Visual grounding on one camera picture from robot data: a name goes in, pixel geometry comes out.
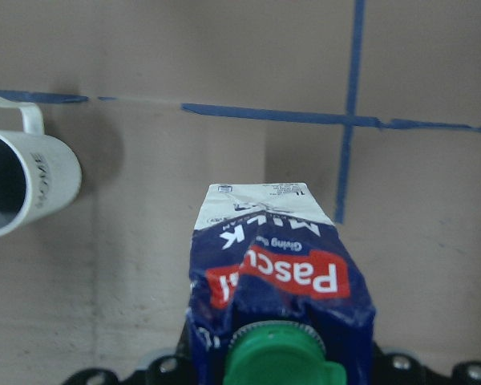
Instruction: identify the blue white Pascual milk carton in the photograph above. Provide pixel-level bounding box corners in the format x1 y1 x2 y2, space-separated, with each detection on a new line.
186 183 375 384

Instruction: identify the white ceramic mug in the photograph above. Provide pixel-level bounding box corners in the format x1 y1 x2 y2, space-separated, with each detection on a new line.
0 97 82 237

